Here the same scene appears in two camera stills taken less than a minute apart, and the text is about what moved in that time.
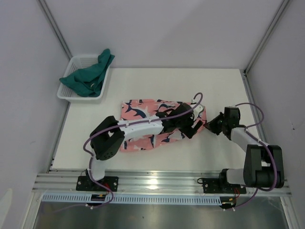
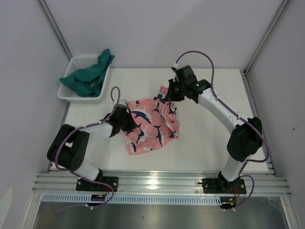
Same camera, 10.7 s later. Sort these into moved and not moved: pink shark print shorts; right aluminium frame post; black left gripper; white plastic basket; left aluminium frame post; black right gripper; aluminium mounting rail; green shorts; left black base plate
Moved: black left gripper; black right gripper; pink shark print shorts
Not moved: aluminium mounting rail; left aluminium frame post; right aluminium frame post; left black base plate; green shorts; white plastic basket
